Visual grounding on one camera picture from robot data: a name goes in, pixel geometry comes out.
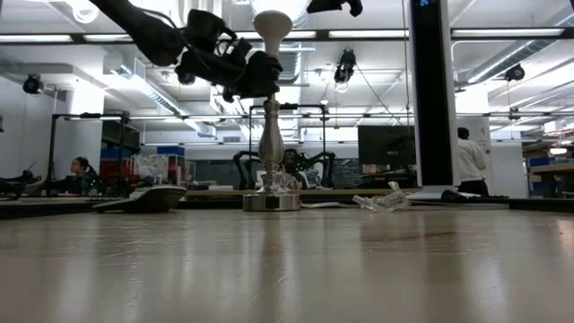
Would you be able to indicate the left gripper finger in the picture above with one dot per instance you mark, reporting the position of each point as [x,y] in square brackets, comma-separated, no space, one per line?
[262,76]

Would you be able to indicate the white flood lightbulb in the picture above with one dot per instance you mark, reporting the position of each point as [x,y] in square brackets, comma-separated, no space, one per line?
[272,27]

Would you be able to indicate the silver table lamp base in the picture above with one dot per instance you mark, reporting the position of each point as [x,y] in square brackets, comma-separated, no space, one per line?
[271,148]

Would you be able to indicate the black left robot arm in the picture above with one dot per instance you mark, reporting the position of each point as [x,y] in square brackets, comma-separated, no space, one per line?
[143,31]

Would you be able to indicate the black background robot arm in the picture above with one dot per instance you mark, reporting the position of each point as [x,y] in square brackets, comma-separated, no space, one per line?
[244,161]
[325,161]
[15,184]

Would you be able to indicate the black rig beam with lights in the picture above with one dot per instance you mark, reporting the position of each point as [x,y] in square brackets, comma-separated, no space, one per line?
[322,36]

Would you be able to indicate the black ceiling-hung device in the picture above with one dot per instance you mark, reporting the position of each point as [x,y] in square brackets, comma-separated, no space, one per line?
[515,73]
[345,67]
[32,84]

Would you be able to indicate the blue storage bin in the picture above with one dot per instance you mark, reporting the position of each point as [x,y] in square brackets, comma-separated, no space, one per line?
[170,151]
[566,187]

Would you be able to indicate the red storage bin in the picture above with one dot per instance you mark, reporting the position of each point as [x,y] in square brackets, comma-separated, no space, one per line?
[176,170]

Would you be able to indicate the grey desk calculator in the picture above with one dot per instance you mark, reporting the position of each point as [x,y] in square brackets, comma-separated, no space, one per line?
[152,199]

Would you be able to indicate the black monitor screen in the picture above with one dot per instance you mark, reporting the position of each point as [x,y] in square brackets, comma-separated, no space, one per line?
[385,148]

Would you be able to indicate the person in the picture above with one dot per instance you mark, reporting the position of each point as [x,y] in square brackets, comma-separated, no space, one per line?
[83,175]
[471,161]

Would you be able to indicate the wooden workbench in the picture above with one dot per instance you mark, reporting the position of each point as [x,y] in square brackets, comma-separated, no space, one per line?
[553,169]

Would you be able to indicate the black background station frame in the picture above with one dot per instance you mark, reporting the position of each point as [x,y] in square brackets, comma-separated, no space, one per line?
[287,107]
[89,116]

